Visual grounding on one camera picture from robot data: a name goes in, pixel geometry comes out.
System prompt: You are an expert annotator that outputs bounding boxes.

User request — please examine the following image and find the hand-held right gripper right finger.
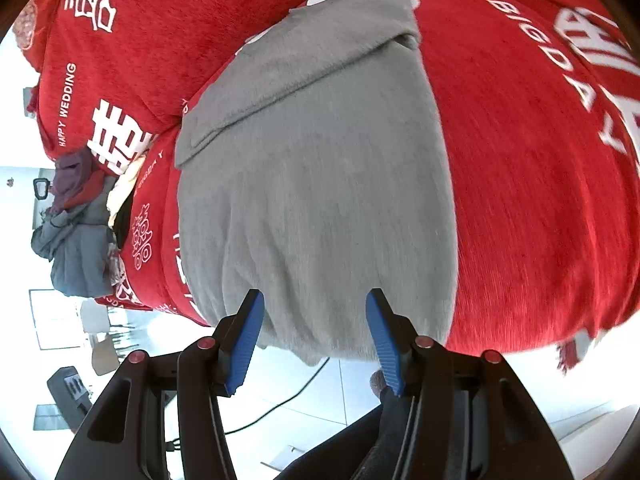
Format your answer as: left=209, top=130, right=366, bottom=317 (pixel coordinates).
left=365, top=288, right=573, bottom=480

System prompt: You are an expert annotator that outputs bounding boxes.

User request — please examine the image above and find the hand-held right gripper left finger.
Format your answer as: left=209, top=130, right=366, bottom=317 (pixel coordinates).
left=55, top=288, right=266, bottom=480

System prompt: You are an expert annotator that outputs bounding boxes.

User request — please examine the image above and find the grey knit sweater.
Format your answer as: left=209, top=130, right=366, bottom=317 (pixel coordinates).
left=174, top=0, right=460, bottom=367

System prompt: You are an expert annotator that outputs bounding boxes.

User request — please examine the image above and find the wooden chair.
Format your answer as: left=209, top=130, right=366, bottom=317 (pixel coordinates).
left=90, top=332, right=123, bottom=376

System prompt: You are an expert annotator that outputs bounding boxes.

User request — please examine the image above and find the white chair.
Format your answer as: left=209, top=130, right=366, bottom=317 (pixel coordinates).
left=80, top=300, right=113, bottom=336

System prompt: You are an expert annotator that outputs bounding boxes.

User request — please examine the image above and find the black cloth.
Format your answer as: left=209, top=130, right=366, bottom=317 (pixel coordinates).
left=112, top=200, right=133, bottom=251

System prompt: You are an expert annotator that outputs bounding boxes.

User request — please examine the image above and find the black floor device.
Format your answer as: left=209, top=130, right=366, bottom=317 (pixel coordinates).
left=46, top=366, right=96, bottom=428

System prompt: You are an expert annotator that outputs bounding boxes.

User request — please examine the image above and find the grey-blue garment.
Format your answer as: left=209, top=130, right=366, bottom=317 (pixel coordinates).
left=31, top=200, right=121, bottom=298

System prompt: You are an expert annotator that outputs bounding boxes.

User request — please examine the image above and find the glass window pane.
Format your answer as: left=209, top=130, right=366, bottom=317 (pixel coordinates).
left=29, top=289, right=88, bottom=351

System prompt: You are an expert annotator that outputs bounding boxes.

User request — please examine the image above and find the cream cloth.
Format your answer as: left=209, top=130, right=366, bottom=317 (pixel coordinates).
left=107, top=157, right=146, bottom=226

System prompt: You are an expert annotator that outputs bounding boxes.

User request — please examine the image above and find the red printed sofa cover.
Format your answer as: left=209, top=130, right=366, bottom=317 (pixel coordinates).
left=12, top=0, right=640, bottom=373

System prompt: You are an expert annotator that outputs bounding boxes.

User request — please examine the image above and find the dark red cloth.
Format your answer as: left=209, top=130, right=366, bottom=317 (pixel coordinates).
left=62, top=175, right=108, bottom=211

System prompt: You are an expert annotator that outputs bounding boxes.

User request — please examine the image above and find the purple cloth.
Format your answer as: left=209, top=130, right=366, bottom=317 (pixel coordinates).
left=52, top=150, right=98, bottom=211

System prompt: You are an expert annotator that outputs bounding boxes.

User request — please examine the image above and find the red embroidered cushion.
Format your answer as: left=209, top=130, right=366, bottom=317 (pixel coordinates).
left=12, top=0, right=51, bottom=73

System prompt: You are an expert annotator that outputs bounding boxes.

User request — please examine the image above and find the black floor cable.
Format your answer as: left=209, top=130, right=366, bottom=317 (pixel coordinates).
left=165, top=355, right=331, bottom=456

